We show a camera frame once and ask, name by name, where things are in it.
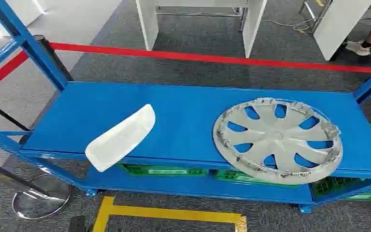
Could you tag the blue metal shelf rack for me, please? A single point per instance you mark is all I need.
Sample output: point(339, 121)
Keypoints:
point(185, 121)

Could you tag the thin black rod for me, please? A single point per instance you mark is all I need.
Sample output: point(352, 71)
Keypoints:
point(6, 115)

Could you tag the white board panel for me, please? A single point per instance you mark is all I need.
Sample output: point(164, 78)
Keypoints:
point(339, 28)

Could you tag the white plastic trim cover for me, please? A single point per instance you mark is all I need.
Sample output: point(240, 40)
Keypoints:
point(118, 141)

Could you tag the robot black foot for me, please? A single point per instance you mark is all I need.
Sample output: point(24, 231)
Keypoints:
point(76, 224)

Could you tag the silver wheel hubcap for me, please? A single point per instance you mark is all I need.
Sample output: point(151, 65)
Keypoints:
point(276, 137)

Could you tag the white table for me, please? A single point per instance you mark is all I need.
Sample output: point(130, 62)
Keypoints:
point(252, 28)

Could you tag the red barrier belt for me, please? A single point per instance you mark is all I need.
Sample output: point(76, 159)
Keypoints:
point(3, 72)
point(204, 58)

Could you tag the grey metal frame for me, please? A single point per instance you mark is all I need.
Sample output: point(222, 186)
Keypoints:
point(316, 16)

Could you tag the green plastic crate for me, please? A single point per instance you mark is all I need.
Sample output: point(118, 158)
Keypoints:
point(163, 170)
point(332, 187)
point(236, 177)

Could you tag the chrome stanchion with round base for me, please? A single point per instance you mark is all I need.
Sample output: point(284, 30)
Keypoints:
point(41, 200)

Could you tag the black stanchion post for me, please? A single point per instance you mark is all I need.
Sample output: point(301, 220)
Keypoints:
point(52, 59)

